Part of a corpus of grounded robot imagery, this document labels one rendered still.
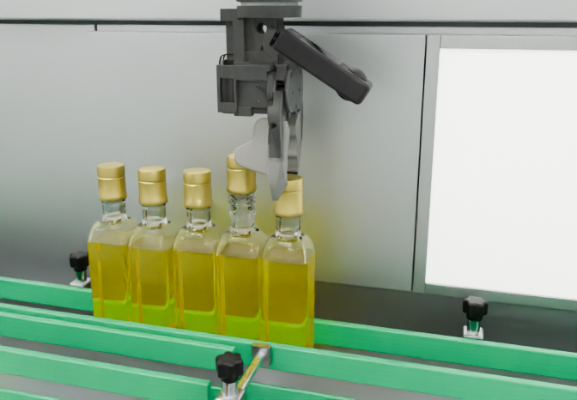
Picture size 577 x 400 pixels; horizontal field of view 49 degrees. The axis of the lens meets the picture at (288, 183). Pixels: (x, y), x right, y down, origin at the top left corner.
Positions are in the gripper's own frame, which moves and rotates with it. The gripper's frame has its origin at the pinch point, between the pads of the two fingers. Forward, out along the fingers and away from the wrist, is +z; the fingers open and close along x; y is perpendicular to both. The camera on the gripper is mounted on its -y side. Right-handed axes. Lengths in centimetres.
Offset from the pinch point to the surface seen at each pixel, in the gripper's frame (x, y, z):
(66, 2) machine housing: -13.4, 36.0, -20.7
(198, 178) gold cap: 1.2, 10.7, -0.3
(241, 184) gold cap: 1.5, 5.2, 0.1
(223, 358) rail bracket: 15.4, 2.8, 14.4
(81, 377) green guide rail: 13.4, 20.7, 20.6
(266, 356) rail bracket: 5.3, 1.3, 19.8
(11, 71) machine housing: -16, 48, -10
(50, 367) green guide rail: 13.3, 24.9, 20.1
